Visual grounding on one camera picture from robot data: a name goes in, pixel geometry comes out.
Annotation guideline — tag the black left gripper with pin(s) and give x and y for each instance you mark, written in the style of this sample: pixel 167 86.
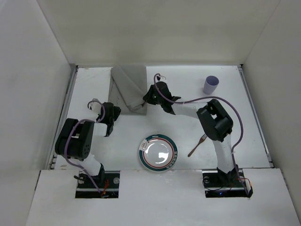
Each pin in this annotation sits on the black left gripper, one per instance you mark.
pixel 114 111

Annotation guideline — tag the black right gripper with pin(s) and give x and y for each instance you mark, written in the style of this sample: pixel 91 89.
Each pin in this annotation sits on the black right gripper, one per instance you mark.
pixel 150 98

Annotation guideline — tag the grey cloth placemat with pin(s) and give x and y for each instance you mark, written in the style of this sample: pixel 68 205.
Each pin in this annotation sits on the grey cloth placemat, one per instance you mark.
pixel 128 85

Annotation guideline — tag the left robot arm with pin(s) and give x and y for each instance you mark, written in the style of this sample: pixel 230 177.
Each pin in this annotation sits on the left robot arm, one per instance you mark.
pixel 74 142

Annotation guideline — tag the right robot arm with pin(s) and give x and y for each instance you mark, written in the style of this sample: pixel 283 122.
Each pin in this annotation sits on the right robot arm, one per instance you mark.
pixel 215 121

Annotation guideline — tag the white plate with green rim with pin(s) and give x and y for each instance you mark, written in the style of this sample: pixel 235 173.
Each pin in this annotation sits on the white plate with green rim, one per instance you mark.
pixel 158 153

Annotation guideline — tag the lilac plastic cup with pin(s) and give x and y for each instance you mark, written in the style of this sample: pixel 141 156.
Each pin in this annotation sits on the lilac plastic cup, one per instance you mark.
pixel 210 85

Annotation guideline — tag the brown wooden fork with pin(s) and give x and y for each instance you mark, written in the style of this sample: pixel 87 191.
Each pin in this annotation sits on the brown wooden fork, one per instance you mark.
pixel 201 140

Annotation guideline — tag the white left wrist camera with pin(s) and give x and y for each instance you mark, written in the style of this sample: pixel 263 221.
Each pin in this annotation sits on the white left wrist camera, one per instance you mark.
pixel 95 105

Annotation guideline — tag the left aluminium frame rail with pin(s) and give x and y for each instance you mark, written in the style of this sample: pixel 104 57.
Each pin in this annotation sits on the left aluminium frame rail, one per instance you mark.
pixel 63 114

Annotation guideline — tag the aluminium frame rail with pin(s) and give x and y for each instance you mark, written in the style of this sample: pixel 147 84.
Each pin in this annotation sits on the aluminium frame rail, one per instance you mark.
pixel 63 114
pixel 241 72

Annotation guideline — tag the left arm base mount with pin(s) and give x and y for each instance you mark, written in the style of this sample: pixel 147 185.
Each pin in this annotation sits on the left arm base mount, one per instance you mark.
pixel 108 189

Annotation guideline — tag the right aluminium frame rail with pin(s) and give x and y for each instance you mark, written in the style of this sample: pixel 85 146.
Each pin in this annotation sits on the right aluminium frame rail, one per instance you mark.
pixel 241 72

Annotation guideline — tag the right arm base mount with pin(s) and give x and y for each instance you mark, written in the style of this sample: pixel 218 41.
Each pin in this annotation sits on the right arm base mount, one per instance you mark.
pixel 236 188

